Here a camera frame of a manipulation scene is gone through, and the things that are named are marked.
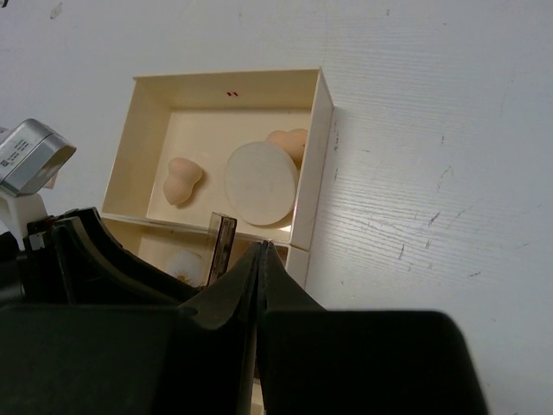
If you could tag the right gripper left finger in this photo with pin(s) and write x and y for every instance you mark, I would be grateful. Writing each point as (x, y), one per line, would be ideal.
(196, 358)

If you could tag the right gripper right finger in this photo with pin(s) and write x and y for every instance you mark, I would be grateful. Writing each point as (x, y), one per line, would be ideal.
(316, 361)

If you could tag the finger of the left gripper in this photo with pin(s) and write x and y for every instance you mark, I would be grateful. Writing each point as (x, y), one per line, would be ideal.
(96, 269)

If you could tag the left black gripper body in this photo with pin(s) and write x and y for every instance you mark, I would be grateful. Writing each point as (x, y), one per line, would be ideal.
(45, 269)

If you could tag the beige makeup sponge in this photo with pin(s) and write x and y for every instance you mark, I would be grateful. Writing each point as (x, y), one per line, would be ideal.
(183, 175)
(293, 142)

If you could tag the brown long eyeshadow palette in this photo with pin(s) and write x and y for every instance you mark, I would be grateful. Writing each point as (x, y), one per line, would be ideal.
(222, 229)

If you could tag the round white powder puff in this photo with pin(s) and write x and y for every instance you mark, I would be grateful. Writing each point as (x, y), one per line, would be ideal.
(261, 181)

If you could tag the cream divided organizer box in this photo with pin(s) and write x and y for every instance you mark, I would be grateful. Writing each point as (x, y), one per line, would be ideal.
(205, 117)

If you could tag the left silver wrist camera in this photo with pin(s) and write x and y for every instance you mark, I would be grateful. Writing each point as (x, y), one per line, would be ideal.
(31, 154)

